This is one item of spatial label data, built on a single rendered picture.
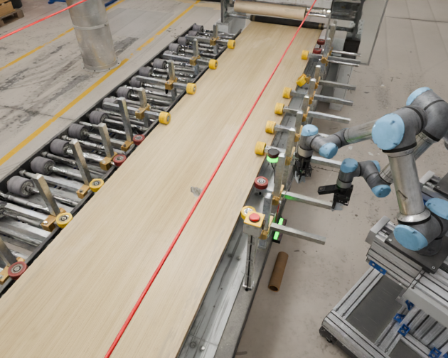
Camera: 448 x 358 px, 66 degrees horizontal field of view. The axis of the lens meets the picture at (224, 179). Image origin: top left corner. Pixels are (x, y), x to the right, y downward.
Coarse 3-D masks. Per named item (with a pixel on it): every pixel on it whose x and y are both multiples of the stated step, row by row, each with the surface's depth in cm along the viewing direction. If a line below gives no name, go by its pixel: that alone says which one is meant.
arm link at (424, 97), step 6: (420, 90) 151; (426, 90) 149; (432, 90) 152; (414, 96) 152; (420, 96) 149; (426, 96) 147; (432, 96) 146; (438, 96) 147; (408, 102) 155; (414, 102) 151; (420, 102) 148; (426, 102) 146; (432, 102) 144; (426, 108) 145; (444, 138) 165; (444, 144) 174
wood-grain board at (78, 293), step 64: (256, 64) 313; (192, 128) 239; (256, 128) 239; (128, 192) 193; (192, 192) 193; (64, 256) 162; (128, 256) 162; (192, 256) 162; (0, 320) 139; (64, 320) 139; (192, 320) 140
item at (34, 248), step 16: (240, 32) 396; (208, 48) 413; (224, 48) 355; (144, 64) 327; (64, 128) 250; (48, 144) 237; (64, 176) 247; (96, 176) 230; (32, 192) 232; (64, 192) 219; (32, 208) 212; (64, 208) 209; (80, 208) 196; (16, 224) 200; (32, 224) 214; (16, 240) 196; (48, 240) 177; (0, 256) 184; (32, 256) 169; (0, 288) 156
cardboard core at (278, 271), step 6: (282, 252) 261; (282, 258) 258; (276, 264) 255; (282, 264) 254; (276, 270) 250; (282, 270) 251; (276, 276) 246; (282, 276) 250; (270, 282) 244; (276, 282) 243; (270, 288) 246; (276, 288) 246
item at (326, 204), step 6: (270, 192) 200; (282, 192) 198; (288, 192) 198; (288, 198) 198; (294, 198) 197; (300, 198) 195; (306, 198) 195; (312, 198) 195; (312, 204) 195; (318, 204) 193; (324, 204) 192; (330, 204) 192
